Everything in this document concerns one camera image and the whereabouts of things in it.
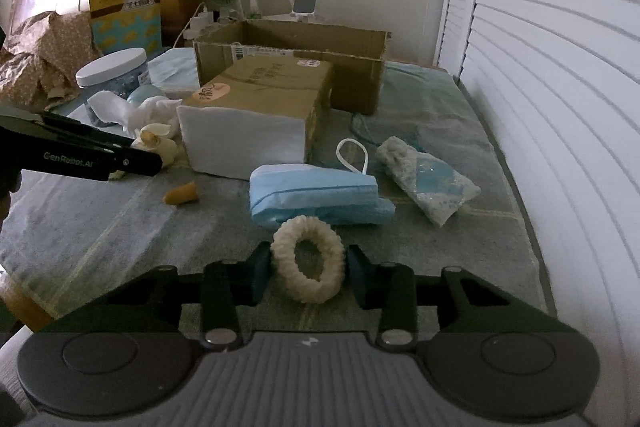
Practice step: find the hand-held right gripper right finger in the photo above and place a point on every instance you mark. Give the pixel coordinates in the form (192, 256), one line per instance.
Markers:
(359, 279)

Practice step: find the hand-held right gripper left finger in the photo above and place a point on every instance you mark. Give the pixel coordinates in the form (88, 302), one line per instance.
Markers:
(260, 274)

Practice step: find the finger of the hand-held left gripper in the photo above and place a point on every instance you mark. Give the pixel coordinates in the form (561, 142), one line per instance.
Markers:
(142, 164)
(90, 132)

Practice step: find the cream white scrunchie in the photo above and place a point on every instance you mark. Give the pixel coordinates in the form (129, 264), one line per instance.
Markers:
(285, 252)

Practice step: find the white tissue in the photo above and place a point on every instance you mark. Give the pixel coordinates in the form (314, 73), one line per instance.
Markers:
(112, 107)

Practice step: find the blue round plush toy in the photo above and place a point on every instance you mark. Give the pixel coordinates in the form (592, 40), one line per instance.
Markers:
(145, 94)

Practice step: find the blue face mask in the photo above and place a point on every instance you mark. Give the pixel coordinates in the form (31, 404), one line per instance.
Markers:
(310, 194)

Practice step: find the blue white printed pouch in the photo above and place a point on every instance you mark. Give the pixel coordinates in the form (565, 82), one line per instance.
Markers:
(430, 184)

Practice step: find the cardboard box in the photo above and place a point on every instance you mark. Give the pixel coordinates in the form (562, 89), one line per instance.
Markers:
(350, 72)

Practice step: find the small orange foam piece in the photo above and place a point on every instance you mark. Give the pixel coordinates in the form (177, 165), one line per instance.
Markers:
(182, 194)

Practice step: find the clear jar with white lid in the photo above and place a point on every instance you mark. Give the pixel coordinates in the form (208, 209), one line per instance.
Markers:
(112, 67)

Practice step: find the brown floral garment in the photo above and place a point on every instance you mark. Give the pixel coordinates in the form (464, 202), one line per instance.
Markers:
(45, 52)

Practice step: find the light blue folded cloth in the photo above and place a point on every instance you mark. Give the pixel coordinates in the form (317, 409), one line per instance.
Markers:
(172, 69)

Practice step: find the brown tissue pack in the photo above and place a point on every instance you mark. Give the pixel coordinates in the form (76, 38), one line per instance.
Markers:
(250, 117)

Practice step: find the yellow snack bag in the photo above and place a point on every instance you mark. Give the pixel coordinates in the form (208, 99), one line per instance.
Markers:
(125, 17)

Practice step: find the white power strip with chargers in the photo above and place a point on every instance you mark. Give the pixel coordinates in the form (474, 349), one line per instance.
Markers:
(205, 22)

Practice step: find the white router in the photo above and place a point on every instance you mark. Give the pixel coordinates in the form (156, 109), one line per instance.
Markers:
(275, 16)

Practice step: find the white stand with screen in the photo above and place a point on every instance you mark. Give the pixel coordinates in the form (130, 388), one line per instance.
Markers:
(304, 3)

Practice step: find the white louvered closet door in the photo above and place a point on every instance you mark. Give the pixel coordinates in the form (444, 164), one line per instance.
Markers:
(550, 107)

